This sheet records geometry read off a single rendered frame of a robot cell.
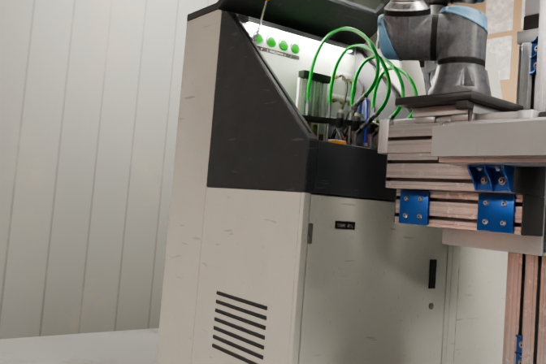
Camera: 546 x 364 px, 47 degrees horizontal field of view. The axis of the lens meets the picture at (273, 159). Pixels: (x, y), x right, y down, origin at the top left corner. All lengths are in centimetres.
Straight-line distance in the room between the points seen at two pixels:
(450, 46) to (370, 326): 94
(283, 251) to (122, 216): 172
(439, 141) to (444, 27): 33
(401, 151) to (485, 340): 113
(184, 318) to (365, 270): 76
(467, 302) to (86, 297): 195
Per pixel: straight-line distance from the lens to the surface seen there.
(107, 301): 353
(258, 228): 203
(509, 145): 132
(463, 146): 137
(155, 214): 359
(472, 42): 161
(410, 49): 162
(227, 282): 218
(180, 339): 247
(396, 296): 216
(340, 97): 268
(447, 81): 157
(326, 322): 196
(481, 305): 252
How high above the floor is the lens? 75
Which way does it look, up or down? 4 degrees up
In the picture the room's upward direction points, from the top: 5 degrees clockwise
